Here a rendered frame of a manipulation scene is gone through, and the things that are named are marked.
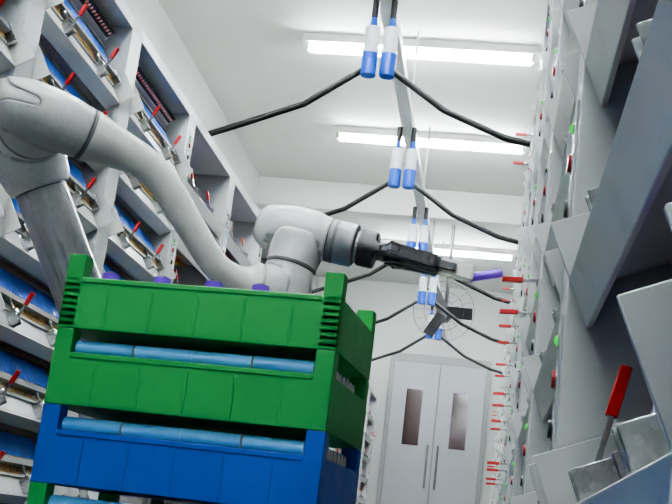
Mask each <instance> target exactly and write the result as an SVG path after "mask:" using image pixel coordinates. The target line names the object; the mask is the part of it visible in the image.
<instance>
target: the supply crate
mask: <svg viewBox="0 0 672 504"><path fill-rule="evenodd" d="M93 263H94V259H93V258H91V257H90V256H88V255H86V254H71V255H70V261H69V266H68V272H67V277H66V282H65V287H64V293H63V298H62V304H61V310H60V315H59V321H58V325H57V326H58V327H64V328H74V329H76V330H78V331H80V332H81V338H83V339H85V340H87V341H93V342H104V343H115V344H127V345H136V346H137V345H138V346H149V347H161V348H172V349H183V350H195V351H206V352H217V353H229V354H240V355H251V356H263V357H274V358H285V359H297V360H308V361H315V358H316V351H317V350H318V349H320V350H332V351H336V352H337V353H338V354H339V360H338V368H337V371H339V374H341V375H342V377H345V379H350V378H351V377H352V378H363V379H367V380H368V381H370V371H371V362H372V354H373V345H374V336H375V326H376V317H377V314H376V313H375V311H373V310H364V309H358V311H357V314H356V313H355V312H354V311H353V310H352V309H351V307H350V306H349V305H348V304H347V303H346V302H345V301H346V293H347V284H348V277H347V276H346V274H345V273H340V272H326V277H325V285H324V293H323V295H315V294H302V293H289V292H275V291H262V290H249V289H236V288H222V287H209V286H196V285H182V284H169V283H156V282H143V281H129V280H116V279H103V278H91V274H92V269H93Z"/></svg>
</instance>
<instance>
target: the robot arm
mask: <svg viewBox="0 0 672 504"><path fill-rule="evenodd" d="M67 156H69V157H72V158H75V159H78V160H81V161H85V162H90V163H94V164H98V165H102V166H106V167H109V168H113V169H117V170H120V171H123V172H126V173H128V174H130V175H132V176H134V177H135V178H137V179H138V180H139V181H140V182H142V183H143V184H144V185H145V186H146V187H147V189H148V190H149V191H150V192H151V194H152V195H153V196H154V198H155V199H156V201H157V202H158V204H159V205H160V207H161V209H162V210H163V212H164V213H165V215H166V216H167V218H168V220H169V221H170V223H171V224H172V226H173V228H174V229H175V231H176V232H177V234H178V236H179V237H180V239H181V240H182V242H183V243H184V245H185V247H186V248H187V250H188V251H189V253H190V255H191V256H192V258H193V259H194V261H195V262H196V264H197V265H198V266H199V268H200V269H201V271H202V272H203V273H204V274H205V275H206V276H207V277H208V279H209V280H217V281H219V282H221V283H222V284H223V287H222V288H236V289H249V290H252V285H253V284H258V283H262V284H265V285H266V286H269V287H270V289H269V291H275V292H289V293H302V294H311V292H312V285H313V280H314V276H315V273H316V271H317V269H318V267H319V265H320V263H321V261H324V262H327V263H333V264H337V265H341V266H345V267H351V266H352V265H353V263H355V264H356V266H360V267H364V268H368V269H371V268H373V266H374V264H375V261H377V260H379V261H381V262H384V265H386V266H390V267H391V268H392V269H401V270H406V271H411V272H416V273H421V274H426V275H431V276H436V275H440V276H444V277H448V278H452V279H456V280H460V281H464V282H468V283H472V282H471V280H473V276H474V272H475V271H476V269H475V268H476V266H475V265H472V264H467V263H463V262H459V261H455V260H450V259H446V258H441V257H439V256H438V254H436V253H431V252H428V251H424V250H420V249H417V248H413V247H410V246H406V245H403V244H400V243H397V242H394V241H390V242H388V244H387V243H380V241H381V235H380V233H378V232H375V231H370V230H366V229H364V230H362V231H361V226H360V224H355V223H351V222H347V221H343V220H341V219H335V218H332V217H329V216H327V215H325V214H324V213H322V212H319V211H316V210H313V209H309V208H305V207H299V206H292V205H277V204H276V205H268V206H266V207H264V208H263V209H262V211H261V212H260V213H259V215H258V217H257V220H256V222H255V226H254V230H253V237H254V240H255V241H256V242H257V243H258V245H259V246H260V247H261V248H263V249H264V250H266V251H268V256H267V260H266V263H265V264H262V263H257V264H255V265H253V266H250V267H244V266H240V265H237V264H235V263H234V262H232V261H231V260H230V259H228V258H227V257H226V256H225V254H224V253H223V252H222V250H221V249H220V248H219V246H218V244H217V243H216V241H215V239H214V237H213V236H212V234H211V232H210V230H209V229H208V227H207V225H206V223H205V222H204V220H203V218H202V216H201V215H200V213H199V211H198V209H197V208H196V206H195V204H194V202H193V201H192V199H191V197H190V195H189V194H188V192H187V190H186V188H185V187H184V185H183V183H182V181H181V180H180V178H179V177H178V175H177V174H176V172H175V171H174V170H173V168H172V167H171V166H170V165H169V163H168V162H167V161H166V160H165V159H164V158H163V157H162V156H161V155H160V154H159V153H158V152H157V151H155V150H154V149H153V148H152V147H150V146H149V145H148V144H146V143H145V142H143V141H142V140H140V139H139V138H137V137H136V136H134V135H133V134H131V133H130V132H128V131H127V130H125V129H124V128H123V127H121V126H120V125H118V124H117V123H115V122H114V121H113V120H111V119H110V118H109V117H107V116H106V115H104V114H103V113H102V112H100V111H98V110H97V109H95V108H93V107H91V106H90V105H88V104H86V103H85V102H83V101H82V100H80V99H79V98H77V97H75V96H73V95H71V94H69V93H67V92H65V91H62V90H60V89H58V88H56V87H53V86H51V85H49V84H46V83H44V82H41V81H38V80H35V79H31V78H25V77H16V76H8V77H5V78H2V79H0V183H1V185H2V186H3V188H4V190H5V192H6V193H7V194H8V195H9V196H10V197H12V198H13V199H17V202H18V205H19V208H20V210H21V213H22V216H23V218H24V221H25V224H26V227H27V229H28V232H29V235H30V237H31V240H32V243H33V246H34V248H35V251H36V254H37V256H38V259H39V262H40V265H41V267H42V270H43V273H44V275H45V278H46V281H47V283H48V286H49V289H50V292H51V294H52V297H53V300H54V302H55V305H56V308H57V311H58V313H59V315H60V310H61V304H62V298H63V293H64V287H65V282H66V277H67V272H68V266H69V261H70V255H71V254H86V255H88V256H90V257H91V258H93V259H94V257H93V255H92V252H91V249H90V246H89V244H88V241H87V238H86V236H85V233H84V230H83V227H82V225H81V222H80V219H79V217H78V214H77V211H76V208H75V206H74V203H73V200H72V198H71V195H70V192H69V189H68V187H67V184H66V182H67V181H68V179H69V174H70V169H69V164H68V158H67ZM119 502H120V503H129V504H193V503H185V502H176V501H168V500H159V499H151V498H143V497H134V496H126V495H120V499H119Z"/></svg>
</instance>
